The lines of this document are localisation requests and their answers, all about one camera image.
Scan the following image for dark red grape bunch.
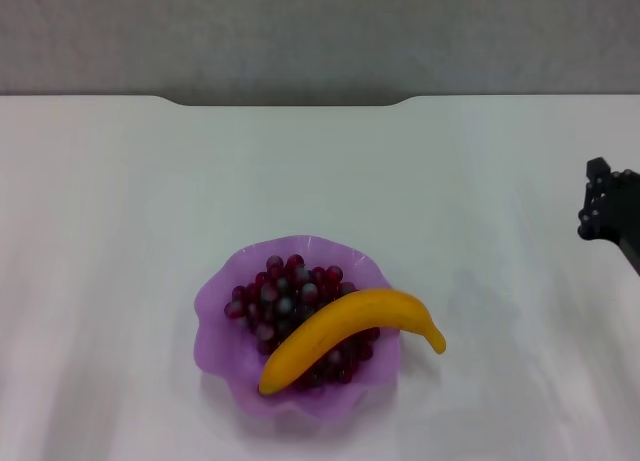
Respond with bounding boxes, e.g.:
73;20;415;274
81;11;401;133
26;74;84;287
223;253;381;390

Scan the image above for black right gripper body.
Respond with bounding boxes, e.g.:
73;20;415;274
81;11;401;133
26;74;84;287
577;177;640;278

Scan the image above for yellow banana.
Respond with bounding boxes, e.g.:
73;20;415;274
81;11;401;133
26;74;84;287
258;288;447;397

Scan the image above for purple wavy plastic plate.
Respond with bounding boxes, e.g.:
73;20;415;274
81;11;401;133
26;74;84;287
193;234;406;422

